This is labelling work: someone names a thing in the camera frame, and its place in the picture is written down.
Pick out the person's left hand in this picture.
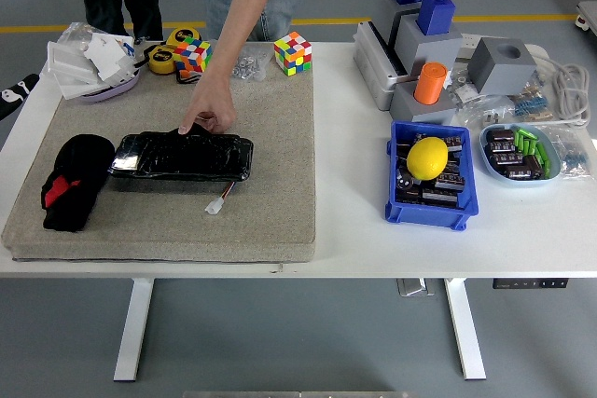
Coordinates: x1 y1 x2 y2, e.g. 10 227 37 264
178 75 238 136

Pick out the black rag with red patch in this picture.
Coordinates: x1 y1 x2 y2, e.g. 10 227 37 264
40 133 117 233

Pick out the yellow lemon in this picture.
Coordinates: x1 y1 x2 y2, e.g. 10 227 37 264
406 136 450 182

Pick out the light blue dish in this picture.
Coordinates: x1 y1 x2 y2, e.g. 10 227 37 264
479 123 562 189

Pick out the white power cable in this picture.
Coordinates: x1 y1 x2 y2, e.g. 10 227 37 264
524 43 592 128

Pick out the white power strip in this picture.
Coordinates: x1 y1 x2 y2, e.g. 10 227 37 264
458 33 482 62

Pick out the small bag of white parts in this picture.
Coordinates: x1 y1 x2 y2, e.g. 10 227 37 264
445 69 479 103

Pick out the purple tray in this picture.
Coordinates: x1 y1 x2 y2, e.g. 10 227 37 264
79 67 142 103

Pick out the clear bag with plug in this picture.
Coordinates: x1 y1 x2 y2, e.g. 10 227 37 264
454 93 517 131

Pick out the yellow tape measure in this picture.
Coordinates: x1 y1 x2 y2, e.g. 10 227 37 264
166 26 201 50
147 45 177 75

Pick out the white table leg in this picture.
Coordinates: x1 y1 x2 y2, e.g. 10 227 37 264
113 277 156 382
443 277 488 381

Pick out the black lanyard cord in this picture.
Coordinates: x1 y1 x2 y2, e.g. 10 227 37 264
175 70 205 87

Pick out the clear plastic bag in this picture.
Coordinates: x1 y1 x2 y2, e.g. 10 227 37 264
55 21 106 49

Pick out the light grey enclosure box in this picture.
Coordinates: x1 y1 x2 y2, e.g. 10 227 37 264
352 20 411 113

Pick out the grey holder block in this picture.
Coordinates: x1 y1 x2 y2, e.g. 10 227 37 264
395 13 464 78
388 82 459 127
374 0 423 45

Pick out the clear bag of metal nuts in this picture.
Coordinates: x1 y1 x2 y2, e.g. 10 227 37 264
229 48 271 84

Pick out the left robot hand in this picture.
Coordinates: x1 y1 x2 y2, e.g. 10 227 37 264
0 73 41 122

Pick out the white connector plug with wires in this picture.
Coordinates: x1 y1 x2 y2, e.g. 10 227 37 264
204 181 237 216

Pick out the white flat plate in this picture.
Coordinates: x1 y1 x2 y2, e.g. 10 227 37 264
58 75 113 102

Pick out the grey cube with round hole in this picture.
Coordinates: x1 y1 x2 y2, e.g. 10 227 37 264
466 36 538 96

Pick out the orange cylinder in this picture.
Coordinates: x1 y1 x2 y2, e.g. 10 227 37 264
413 62 450 106

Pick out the bag of blue resistors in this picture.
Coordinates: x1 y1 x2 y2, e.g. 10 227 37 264
507 83 556 123
543 125 596 181

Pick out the grey-brown mat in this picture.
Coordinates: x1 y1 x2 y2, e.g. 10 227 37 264
1 43 318 264

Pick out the blue plastic bin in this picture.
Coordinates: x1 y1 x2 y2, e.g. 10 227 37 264
384 119 480 232

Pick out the black table control panel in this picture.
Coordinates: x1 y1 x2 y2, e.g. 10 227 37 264
492 278 571 290

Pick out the metal bracket under table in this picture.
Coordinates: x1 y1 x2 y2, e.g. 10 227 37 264
396 278 437 298

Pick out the multicolour puzzle cube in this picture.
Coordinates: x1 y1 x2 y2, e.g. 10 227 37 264
174 37 215 80
273 32 313 77

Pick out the white cart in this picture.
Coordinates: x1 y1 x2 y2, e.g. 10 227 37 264
574 0 597 38

